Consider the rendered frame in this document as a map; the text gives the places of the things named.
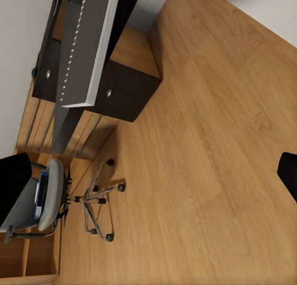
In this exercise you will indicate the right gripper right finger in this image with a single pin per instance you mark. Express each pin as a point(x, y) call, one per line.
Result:
point(287, 171)

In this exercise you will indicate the folder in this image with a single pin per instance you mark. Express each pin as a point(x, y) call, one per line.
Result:
point(39, 198)

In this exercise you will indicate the notebook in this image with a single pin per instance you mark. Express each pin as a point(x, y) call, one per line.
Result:
point(89, 53)

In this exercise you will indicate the cabinet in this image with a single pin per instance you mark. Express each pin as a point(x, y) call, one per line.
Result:
point(36, 130)
point(128, 81)

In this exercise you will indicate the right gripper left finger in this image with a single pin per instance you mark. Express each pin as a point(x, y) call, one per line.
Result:
point(15, 172)

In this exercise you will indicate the swivel chair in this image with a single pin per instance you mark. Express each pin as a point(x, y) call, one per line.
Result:
point(56, 201)

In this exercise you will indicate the desk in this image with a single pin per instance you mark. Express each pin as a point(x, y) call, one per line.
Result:
point(280, 16)

